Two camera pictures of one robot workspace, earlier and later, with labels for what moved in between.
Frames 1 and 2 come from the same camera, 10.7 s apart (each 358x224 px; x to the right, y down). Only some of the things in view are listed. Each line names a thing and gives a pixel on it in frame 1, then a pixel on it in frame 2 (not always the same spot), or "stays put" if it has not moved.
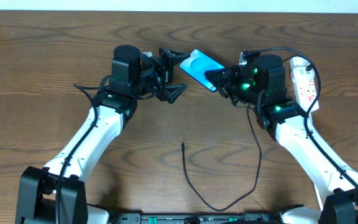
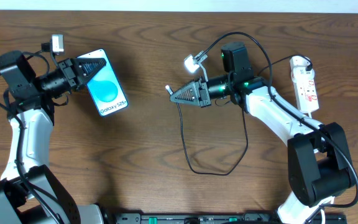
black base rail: (196, 218) stays put
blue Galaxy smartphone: (196, 65) → (104, 88)
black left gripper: (165, 74) → (71, 73)
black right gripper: (226, 79) → (202, 93)
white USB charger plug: (300, 74) stays put
